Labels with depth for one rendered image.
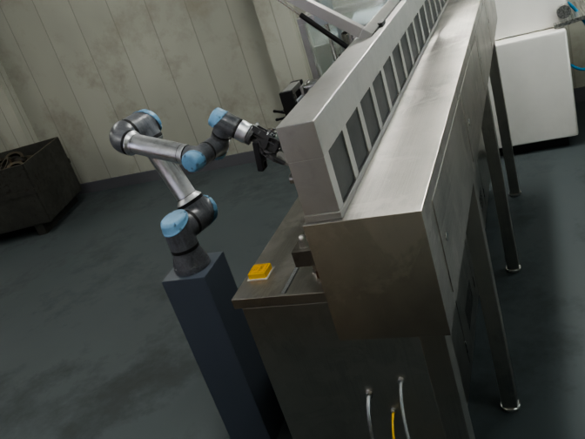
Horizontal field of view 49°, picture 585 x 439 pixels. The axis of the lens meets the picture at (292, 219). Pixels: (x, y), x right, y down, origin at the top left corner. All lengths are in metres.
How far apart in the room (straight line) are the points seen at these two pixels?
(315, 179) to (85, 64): 5.94
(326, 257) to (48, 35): 6.13
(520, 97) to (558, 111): 0.29
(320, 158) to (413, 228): 0.23
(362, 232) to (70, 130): 6.38
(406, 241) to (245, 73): 5.15
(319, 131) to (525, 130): 3.89
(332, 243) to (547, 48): 3.71
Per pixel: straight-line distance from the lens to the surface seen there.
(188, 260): 2.58
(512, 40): 4.91
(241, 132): 2.31
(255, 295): 2.28
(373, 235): 1.31
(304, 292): 2.19
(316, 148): 1.27
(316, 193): 1.31
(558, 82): 4.97
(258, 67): 6.29
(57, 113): 7.54
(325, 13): 1.91
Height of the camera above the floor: 1.99
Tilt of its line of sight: 23 degrees down
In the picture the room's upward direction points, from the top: 18 degrees counter-clockwise
